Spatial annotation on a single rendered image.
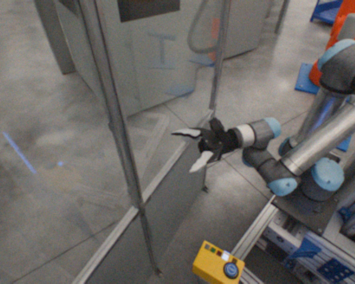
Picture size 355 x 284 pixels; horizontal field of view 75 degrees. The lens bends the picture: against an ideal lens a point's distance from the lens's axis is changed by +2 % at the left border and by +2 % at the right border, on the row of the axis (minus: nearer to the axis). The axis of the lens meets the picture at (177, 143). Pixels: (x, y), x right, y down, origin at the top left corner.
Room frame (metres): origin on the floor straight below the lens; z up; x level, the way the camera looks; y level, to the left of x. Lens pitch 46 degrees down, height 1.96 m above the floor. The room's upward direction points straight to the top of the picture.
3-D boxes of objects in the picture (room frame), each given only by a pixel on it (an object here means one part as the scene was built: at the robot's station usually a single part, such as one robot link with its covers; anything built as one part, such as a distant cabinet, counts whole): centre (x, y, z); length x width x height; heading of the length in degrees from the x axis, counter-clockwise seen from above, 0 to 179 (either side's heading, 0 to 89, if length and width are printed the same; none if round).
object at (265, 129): (0.57, -0.28, 1.43); 0.11 x 0.08 x 0.09; 111
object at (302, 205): (0.54, -0.57, 1.09); 0.15 x 0.15 x 0.10
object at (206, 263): (0.27, -0.15, 1.02); 0.16 x 0.10 x 0.11; 60
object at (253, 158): (0.55, -0.29, 1.34); 0.11 x 0.08 x 0.11; 21
